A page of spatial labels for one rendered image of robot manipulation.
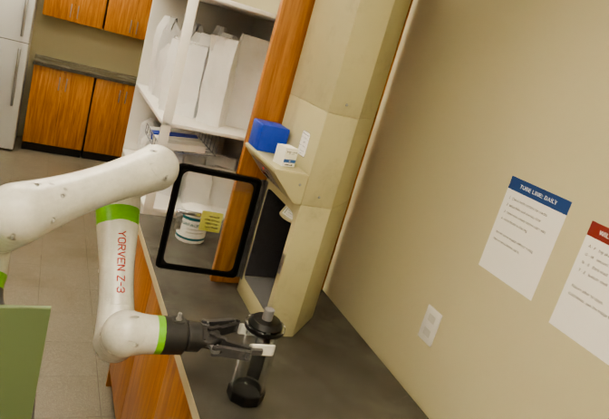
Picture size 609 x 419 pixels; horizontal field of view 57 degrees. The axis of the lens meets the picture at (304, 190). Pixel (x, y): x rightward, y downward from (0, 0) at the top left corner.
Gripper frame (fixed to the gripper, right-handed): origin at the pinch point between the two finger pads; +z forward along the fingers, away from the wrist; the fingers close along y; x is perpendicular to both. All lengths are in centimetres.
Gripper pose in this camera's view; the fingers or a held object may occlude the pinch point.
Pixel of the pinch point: (259, 339)
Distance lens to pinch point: 153.3
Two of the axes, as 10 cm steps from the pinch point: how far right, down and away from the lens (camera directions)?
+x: -2.8, 9.3, 2.3
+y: -3.7, -3.3, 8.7
